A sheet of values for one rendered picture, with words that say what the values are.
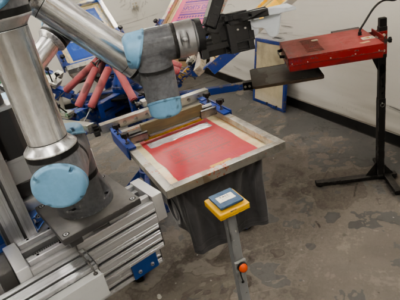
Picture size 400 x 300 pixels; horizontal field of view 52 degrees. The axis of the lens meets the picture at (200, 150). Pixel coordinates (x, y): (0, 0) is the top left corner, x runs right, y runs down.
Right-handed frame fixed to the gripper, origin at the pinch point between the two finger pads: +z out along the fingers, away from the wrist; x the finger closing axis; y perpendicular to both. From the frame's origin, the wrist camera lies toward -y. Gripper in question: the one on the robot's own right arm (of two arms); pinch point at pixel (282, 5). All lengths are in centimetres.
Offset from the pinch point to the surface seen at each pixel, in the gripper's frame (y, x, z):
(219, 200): 65, -48, -15
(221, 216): 68, -42, -17
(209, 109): 49, -127, 1
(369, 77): 81, -232, 160
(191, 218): 83, -76, -26
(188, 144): 58, -105, -17
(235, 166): 62, -69, -3
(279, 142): 59, -76, 20
